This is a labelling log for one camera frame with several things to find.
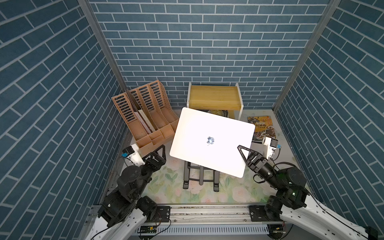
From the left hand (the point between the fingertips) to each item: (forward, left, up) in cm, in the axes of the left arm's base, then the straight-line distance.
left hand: (165, 149), depth 64 cm
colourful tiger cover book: (+34, -63, -27) cm, 76 cm away
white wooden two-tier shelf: (+29, -30, +3) cm, 42 cm away
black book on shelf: (+34, -30, -11) cm, 47 cm away
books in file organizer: (+24, +17, -12) cm, 32 cm away
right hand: (-5, -31, +9) cm, 32 cm away
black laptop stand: (+3, -9, -24) cm, 26 cm away
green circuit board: (-26, +9, -33) cm, 42 cm away
